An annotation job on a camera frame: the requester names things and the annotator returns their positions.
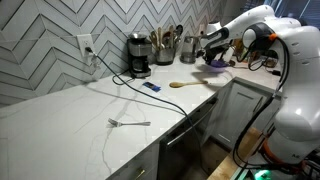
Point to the white wall outlet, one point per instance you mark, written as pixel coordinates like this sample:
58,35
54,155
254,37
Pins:
84,41

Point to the stainless dishwasher with handle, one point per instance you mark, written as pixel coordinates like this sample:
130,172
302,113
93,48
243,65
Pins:
183,143

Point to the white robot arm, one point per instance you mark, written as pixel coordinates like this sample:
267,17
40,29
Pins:
297,123

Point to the black coffee maker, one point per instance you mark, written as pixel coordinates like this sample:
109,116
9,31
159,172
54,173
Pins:
139,48

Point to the steel utensil holder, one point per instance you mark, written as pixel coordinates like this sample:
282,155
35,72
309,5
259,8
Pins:
165,56

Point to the blue snack wrapper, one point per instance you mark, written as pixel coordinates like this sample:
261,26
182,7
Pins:
152,86

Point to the wooden spoon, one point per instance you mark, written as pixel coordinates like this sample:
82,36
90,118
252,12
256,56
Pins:
181,84

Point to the wooden butcher block table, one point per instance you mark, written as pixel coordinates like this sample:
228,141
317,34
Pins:
228,167

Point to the silver fork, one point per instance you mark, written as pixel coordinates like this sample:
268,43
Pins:
114,123

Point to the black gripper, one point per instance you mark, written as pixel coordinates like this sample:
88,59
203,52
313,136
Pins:
211,54

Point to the grey lower cabinets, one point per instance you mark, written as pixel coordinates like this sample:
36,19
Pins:
239,104

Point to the blue lunch box lid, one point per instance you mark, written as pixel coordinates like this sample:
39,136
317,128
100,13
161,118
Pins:
218,63

